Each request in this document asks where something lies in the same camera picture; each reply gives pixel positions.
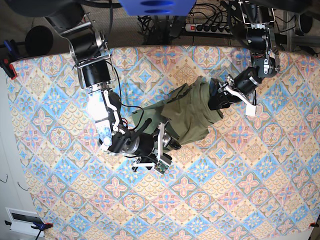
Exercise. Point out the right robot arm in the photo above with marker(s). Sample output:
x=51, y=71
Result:
x=89, y=50

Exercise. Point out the blue clamp top left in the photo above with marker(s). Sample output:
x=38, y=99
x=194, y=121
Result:
x=10, y=45

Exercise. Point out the black round stool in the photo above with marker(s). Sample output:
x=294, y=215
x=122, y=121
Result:
x=39, y=41

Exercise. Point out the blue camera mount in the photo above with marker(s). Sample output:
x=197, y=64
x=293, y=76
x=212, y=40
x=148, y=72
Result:
x=157, y=7

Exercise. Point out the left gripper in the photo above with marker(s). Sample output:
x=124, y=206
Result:
x=245, y=84

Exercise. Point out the green t-shirt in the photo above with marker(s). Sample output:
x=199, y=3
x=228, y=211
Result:
x=187, y=110

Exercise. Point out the white power strip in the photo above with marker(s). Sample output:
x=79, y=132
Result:
x=207, y=28

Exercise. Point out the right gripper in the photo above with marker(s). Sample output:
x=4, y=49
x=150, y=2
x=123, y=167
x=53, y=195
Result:
x=148, y=148

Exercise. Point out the red clamp bottom right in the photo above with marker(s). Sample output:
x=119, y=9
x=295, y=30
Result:
x=314, y=225

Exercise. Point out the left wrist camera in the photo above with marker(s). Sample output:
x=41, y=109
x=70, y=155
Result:
x=251, y=110

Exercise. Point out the red black clamp left top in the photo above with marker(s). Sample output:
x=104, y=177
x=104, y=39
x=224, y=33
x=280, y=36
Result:
x=8, y=68

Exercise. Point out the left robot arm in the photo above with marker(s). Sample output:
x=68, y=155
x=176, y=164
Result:
x=252, y=25

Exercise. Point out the patterned tablecloth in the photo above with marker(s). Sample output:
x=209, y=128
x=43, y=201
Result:
x=251, y=178

